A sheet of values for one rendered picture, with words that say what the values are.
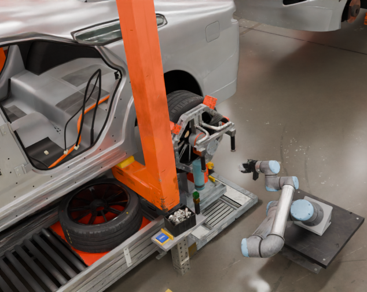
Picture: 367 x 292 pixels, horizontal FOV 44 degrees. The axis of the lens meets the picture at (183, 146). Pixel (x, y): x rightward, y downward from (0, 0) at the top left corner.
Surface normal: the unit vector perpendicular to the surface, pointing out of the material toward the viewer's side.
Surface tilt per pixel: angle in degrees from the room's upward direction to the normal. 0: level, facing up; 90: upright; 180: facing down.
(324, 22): 101
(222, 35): 90
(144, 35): 90
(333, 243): 0
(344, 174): 0
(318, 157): 0
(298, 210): 42
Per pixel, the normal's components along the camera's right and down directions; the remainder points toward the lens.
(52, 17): 0.31, -0.59
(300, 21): -0.34, 0.78
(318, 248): -0.09, -0.81
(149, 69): 0.69, 0.36
